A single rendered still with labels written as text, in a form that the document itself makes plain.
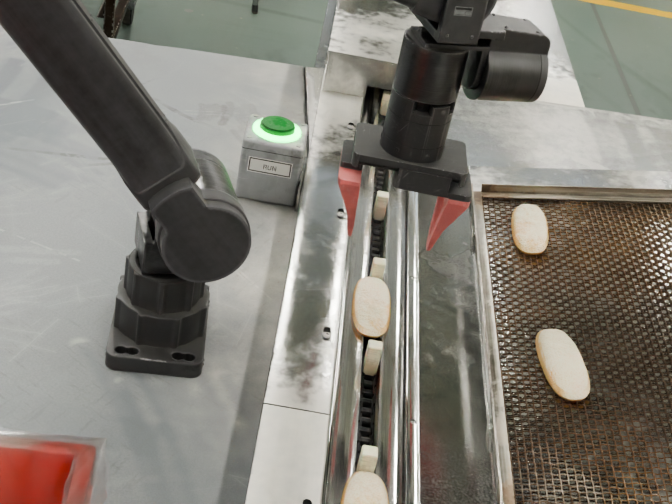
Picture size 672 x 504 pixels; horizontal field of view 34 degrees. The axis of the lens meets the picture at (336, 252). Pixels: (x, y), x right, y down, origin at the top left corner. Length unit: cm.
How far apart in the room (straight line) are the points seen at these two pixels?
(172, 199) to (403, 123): 21
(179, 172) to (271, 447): 23
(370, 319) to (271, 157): 28
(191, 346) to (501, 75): 36
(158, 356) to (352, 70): 59
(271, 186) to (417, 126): 34
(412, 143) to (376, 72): 50
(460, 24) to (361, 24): 65
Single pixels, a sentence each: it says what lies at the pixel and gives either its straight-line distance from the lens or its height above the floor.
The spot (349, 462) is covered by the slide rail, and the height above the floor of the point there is 85.
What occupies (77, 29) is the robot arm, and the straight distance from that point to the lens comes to 84.
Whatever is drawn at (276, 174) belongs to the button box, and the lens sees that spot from 123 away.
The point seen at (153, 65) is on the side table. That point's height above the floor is 82.
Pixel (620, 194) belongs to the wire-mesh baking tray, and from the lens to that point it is 124.
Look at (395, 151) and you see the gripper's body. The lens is 96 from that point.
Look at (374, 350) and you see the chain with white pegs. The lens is 97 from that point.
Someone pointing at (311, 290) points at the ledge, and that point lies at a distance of 104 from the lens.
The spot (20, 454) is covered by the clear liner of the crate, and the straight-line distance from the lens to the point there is 77.
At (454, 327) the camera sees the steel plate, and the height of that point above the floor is 82.
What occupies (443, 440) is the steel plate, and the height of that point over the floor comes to 82.
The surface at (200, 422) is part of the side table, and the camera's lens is 94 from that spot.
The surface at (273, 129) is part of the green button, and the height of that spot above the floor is 91.
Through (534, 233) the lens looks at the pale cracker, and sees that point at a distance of 113.
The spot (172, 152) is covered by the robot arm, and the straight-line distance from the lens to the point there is 89.
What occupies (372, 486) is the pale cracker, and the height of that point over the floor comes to 86.
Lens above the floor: 145
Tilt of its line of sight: 32 degrees down
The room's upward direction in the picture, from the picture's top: 12 degrees clockwise
